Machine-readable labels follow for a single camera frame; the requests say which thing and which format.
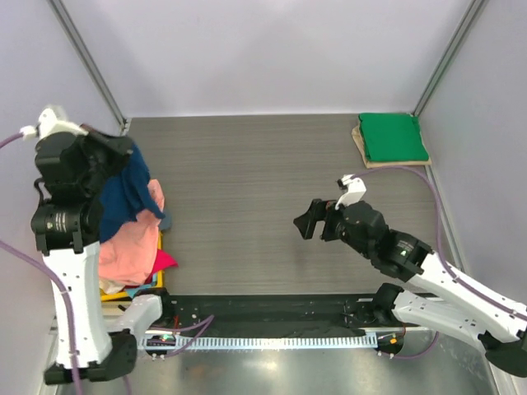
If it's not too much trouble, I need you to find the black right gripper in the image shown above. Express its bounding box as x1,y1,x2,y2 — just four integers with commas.
294,197,374,259

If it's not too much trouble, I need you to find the blue Mickey print t-shirt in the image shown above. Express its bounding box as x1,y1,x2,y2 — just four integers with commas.
100,142,166,243

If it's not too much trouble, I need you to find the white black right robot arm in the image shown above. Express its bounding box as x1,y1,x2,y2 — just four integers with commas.
293,199,526,378

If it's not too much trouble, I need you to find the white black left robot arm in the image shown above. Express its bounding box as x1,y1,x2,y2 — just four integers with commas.
30,132,175,385

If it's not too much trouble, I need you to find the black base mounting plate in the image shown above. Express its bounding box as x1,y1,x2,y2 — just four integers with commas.
154,294,403,338

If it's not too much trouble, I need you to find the folded beige t-shirt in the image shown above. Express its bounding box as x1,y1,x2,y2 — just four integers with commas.
351,113,433,170

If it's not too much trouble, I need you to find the folded green t-shirt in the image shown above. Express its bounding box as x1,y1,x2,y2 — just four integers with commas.
357,112,430,164

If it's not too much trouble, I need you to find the pink t-shirt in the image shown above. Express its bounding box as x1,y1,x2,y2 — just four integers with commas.
98,176,165,293

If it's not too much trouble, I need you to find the magenta t-shirt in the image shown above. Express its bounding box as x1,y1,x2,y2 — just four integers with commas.
152,249,179,273

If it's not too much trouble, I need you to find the yellow plastic bin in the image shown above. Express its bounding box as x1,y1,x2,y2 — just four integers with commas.
98,227,164,302

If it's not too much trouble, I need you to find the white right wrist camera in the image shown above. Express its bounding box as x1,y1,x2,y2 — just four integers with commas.
335,174,366,210

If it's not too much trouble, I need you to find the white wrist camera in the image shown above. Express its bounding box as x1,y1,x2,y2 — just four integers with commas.
335,174,366,210
20,105,88,142

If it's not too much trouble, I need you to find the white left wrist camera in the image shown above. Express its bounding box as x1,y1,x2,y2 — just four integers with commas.
20,105,88,142

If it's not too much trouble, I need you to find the white slotted cable duct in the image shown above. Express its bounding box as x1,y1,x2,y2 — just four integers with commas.
142,332,378,352

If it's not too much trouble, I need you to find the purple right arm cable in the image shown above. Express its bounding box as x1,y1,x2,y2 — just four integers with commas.
353,166,527,318

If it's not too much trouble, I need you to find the left aluminium frame post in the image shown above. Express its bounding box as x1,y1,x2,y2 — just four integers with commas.
47,0,129,135

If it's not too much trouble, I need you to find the aluminium frame post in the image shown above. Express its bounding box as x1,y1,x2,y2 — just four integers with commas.
413,0,487,117
47,0,129,135

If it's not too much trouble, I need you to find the right aluminium frame post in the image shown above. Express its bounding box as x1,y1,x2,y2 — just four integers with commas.
413,0,487,117

